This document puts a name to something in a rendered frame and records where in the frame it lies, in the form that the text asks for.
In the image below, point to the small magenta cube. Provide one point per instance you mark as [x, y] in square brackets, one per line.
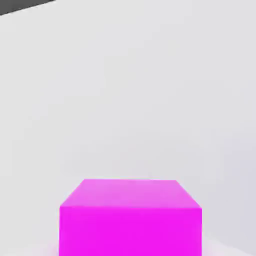
[130, 226]

